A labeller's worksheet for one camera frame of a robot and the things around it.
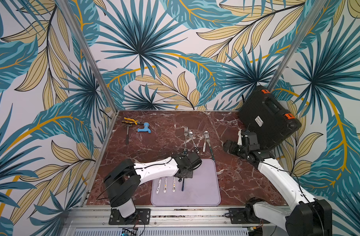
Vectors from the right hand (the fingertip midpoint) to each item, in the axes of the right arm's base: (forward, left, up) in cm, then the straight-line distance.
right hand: (231, 145), depth 84 cm
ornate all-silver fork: (+20, +24, -13) cm, 34 cm away
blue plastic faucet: (+25, +53, -10) cm, 59 cm away
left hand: (-12, +26, -10) cm, 31 cm away
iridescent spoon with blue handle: (-20, +28, -10) cm, 36 cm away
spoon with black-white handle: (+17, +21, -11) cm, 29 cm away
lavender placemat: (-19, +17, -15) cm, 29 cm away
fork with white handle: (-17, +33, -12) cm, 39 cm away
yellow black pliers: (+29, +61, -11) cm, 69 cm away
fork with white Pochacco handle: (-17, +41, -12) cm, 47 cm away
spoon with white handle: (-20, +38, -12) cm, 45 cm away
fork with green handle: (+15, +9, -12) cm, 22 cm away
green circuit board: (-37, +55, -16) cm, 68 cm away
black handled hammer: (+17, +66, -12) cm, 69 cm away
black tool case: (+20, -23, +6) cm, 31 cm away
